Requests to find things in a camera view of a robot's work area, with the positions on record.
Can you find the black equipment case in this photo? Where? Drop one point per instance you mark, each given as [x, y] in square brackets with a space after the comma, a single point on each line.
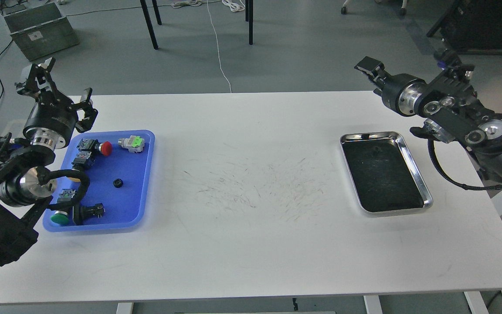
[471, 26]

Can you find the blue plastic tray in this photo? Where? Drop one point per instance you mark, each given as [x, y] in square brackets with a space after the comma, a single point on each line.
[125, 206]

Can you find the black table leg right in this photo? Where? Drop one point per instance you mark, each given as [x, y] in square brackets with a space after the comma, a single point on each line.
[249, 18]

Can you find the yellow push button switch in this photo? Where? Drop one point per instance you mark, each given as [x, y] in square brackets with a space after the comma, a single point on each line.
[83, 161]

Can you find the red push button switch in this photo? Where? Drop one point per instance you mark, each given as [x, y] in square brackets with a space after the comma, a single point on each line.
[95, 146]

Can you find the green grey connector block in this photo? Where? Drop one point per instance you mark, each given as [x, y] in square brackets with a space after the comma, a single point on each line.
[134, 144]

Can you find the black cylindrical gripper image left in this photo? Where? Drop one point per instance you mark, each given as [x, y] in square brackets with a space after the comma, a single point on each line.
[53, 110]

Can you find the grey plastic crate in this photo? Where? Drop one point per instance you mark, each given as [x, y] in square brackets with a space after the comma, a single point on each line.
[41, 31]

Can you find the black table leg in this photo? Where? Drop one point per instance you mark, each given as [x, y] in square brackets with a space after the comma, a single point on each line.
[249, 18]
[149, 25]

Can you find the green push button switch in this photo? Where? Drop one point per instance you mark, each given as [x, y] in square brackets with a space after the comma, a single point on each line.
[60, 217]

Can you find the silver metal tray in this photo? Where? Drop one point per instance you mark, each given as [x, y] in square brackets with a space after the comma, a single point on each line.
[388, 185]

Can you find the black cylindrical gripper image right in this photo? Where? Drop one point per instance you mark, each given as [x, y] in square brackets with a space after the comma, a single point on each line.
[399, 92]

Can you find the black table leg left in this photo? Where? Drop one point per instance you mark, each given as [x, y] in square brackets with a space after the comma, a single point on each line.
[149, 25]

